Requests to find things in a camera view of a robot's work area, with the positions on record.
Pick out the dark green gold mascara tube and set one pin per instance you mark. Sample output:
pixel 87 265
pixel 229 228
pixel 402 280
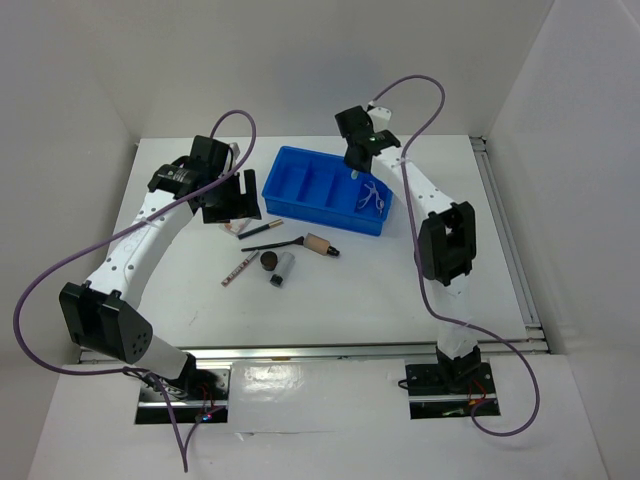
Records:
pixel 273 224

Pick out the round brown cosmetic jar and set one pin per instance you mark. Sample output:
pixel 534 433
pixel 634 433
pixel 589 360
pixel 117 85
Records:
pixel 268 260

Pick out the aluminium front rail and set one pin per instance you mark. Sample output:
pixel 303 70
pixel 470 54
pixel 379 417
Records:
pixel 314 352

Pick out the clear blush palette case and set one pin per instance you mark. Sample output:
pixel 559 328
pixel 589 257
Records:
pixel 235 227

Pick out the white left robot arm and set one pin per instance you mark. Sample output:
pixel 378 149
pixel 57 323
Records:
pixel 102 313

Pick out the blue divided plastic bin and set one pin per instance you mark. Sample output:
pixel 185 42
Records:
pixel 316 187

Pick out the black makeup brush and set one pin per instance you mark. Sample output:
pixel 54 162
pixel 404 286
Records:
pixel 299 241

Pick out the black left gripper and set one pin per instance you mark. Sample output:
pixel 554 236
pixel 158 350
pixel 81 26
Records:
pixel 245 205

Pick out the clear bottle black cap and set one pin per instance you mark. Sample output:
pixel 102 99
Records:
pixel 283 269

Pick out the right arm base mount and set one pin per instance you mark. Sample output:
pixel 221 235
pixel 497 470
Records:
pixel 430 398

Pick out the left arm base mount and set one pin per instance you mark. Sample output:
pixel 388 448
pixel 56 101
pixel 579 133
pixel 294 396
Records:
pixel 209 401

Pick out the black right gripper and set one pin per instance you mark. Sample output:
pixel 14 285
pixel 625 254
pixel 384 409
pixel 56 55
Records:
pixel 350 165

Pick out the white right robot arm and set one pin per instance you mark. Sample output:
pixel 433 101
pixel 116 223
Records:
pixel 445 231

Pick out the beige foundation bottle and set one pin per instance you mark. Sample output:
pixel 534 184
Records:
pixel 320 245

